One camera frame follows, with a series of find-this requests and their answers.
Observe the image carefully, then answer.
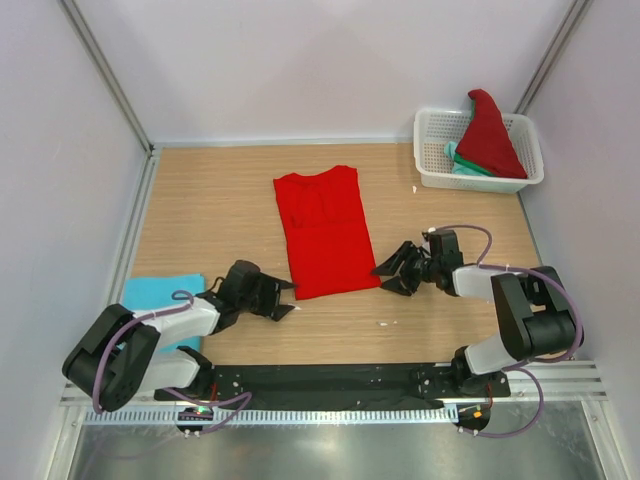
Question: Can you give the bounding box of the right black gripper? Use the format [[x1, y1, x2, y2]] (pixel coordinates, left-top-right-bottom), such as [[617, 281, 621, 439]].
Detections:
[[371, 241, 440, 296]]

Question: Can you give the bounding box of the bright red t shirt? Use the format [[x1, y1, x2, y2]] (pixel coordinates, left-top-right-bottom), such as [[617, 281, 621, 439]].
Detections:
[[273, 165, 381, 301]]

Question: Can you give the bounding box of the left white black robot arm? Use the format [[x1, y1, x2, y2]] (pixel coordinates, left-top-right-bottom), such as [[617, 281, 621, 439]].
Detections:
[[62, 260, 295, 414]]

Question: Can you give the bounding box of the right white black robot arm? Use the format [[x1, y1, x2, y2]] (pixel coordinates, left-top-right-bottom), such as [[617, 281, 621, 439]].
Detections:
[[372, 225, 584, 396]]

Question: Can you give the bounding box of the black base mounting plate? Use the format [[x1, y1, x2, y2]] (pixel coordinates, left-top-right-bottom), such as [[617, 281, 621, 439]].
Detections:
[[153, 363, 512, 412]]

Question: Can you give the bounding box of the mint t shirt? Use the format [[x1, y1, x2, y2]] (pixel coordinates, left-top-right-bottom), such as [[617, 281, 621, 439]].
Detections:
[[444, 141, 490, 177]]

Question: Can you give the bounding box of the folded light blue t shirt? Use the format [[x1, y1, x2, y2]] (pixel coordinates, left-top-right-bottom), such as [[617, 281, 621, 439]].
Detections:
[[122, 272, 208, 357]]

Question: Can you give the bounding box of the white plastic basket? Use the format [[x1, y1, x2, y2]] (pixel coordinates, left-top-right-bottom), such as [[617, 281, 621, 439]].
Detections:
[[413, 108, 544, 194]]

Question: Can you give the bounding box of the dark red t shirt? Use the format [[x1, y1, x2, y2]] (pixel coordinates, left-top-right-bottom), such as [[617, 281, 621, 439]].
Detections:
[[454, 89, 528, 180]]

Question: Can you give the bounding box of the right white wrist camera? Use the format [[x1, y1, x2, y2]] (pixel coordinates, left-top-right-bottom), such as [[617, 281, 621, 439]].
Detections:
[[421, 227, 438, 248]]

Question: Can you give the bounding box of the white slotted cable duct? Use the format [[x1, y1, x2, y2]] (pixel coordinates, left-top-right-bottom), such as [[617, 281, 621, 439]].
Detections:
[[84, 404, 458, 427]]

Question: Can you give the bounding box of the aluminium front rail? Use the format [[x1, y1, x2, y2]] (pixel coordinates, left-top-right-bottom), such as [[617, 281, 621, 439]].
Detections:
[[59, 360, 608, 408]]

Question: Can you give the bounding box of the right aluminium corner post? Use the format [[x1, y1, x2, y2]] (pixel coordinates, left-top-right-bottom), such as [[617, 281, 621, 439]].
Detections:
[[514, 0, 594, 115]]

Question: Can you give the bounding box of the aluminium corner post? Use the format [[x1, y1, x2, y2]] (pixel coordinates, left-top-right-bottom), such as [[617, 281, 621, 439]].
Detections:
[[514, 0, 594, 115], [58, 0, 154, 156]]

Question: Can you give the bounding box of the left aluminium corner post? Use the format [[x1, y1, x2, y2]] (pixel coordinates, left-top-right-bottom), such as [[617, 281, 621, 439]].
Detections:
[[58, 0, 154, 156]]

